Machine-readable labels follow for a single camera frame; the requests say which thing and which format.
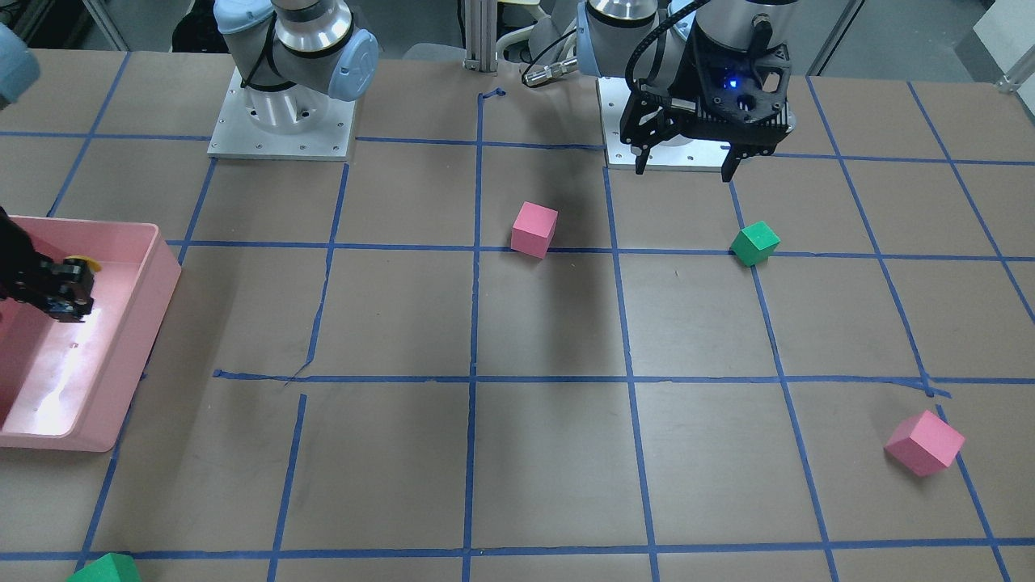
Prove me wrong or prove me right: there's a pink cube centre front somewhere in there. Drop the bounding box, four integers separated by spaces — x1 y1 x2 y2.
509 201 559 260

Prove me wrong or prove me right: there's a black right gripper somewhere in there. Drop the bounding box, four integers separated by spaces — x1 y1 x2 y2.
1 209 96 322

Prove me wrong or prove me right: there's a pink cube near left arm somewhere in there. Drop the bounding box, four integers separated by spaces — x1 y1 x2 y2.
884 411 967 478

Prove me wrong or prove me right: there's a green cube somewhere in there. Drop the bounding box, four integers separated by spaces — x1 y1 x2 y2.
729 221 781 268
67 553 143 582

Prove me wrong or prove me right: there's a pink plastic bin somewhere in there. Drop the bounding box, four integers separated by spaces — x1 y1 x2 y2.
1 215 181 452

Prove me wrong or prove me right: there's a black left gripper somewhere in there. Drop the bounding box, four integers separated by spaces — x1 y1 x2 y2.
621 89 790 182

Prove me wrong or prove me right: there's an aluminium frame post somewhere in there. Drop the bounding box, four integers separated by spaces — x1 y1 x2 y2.
463 0 498 76

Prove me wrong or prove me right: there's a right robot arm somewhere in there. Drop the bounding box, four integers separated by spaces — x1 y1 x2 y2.
1 1 380 322

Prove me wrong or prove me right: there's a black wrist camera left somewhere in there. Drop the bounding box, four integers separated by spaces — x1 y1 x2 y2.
692 31 797 141

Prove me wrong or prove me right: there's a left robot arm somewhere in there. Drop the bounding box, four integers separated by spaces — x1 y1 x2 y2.
574 1 797 182

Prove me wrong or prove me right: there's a yellow push button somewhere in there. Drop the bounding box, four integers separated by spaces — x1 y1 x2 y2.
47 255 101 323

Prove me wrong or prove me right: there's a green cube front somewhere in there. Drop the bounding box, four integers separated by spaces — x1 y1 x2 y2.
729 221 781 268

